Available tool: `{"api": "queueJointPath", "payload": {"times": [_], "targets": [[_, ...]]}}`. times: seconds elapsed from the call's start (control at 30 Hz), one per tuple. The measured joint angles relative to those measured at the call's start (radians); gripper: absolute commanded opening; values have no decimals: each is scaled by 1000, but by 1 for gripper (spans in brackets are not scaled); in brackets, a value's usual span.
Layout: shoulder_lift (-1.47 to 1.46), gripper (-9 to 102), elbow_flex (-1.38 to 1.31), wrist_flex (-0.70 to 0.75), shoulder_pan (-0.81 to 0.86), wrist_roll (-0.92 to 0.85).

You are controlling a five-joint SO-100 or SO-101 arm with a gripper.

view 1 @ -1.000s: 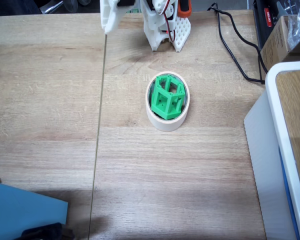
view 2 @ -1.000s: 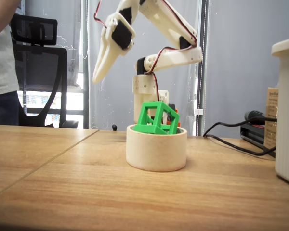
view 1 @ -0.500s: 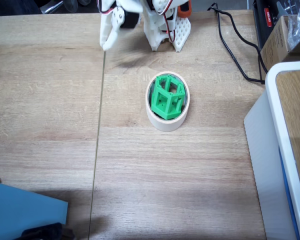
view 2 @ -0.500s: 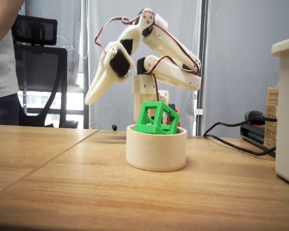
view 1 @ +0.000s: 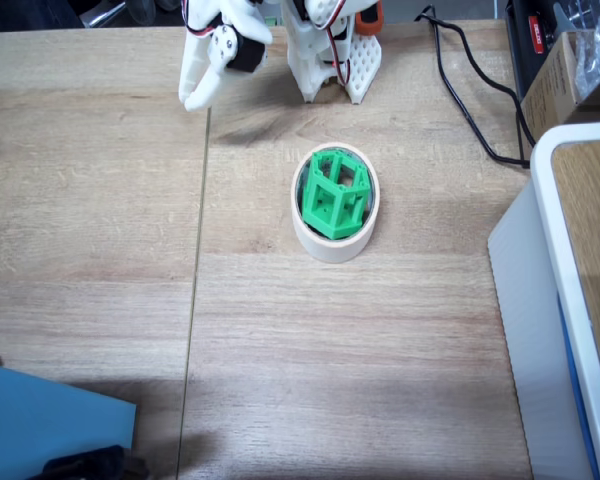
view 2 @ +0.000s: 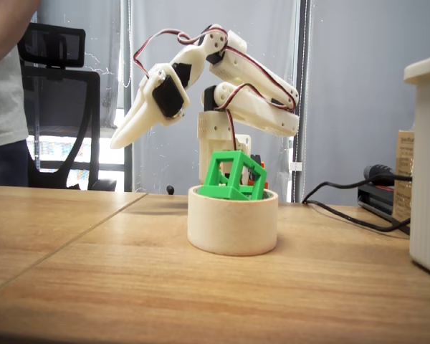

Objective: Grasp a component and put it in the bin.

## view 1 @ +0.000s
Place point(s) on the green printed cage component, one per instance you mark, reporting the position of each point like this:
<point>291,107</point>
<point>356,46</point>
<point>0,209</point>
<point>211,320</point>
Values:
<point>325,215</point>

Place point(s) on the green terminal block strip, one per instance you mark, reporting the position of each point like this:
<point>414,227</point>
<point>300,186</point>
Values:
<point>272,21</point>

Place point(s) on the orange and black table clamp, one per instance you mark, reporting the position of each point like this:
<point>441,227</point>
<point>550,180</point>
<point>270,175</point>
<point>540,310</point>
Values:
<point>370,20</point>

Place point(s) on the beige masking tape roll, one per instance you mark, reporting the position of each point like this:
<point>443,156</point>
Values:
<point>330,250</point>

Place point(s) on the black power supply device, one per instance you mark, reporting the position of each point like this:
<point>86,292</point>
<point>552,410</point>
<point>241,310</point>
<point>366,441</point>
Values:
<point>522,50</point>

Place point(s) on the brown cardboard box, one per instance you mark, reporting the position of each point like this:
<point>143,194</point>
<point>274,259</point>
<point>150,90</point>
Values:
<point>550,90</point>

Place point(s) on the blue-grey flat box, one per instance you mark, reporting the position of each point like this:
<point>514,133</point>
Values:
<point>45,420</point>

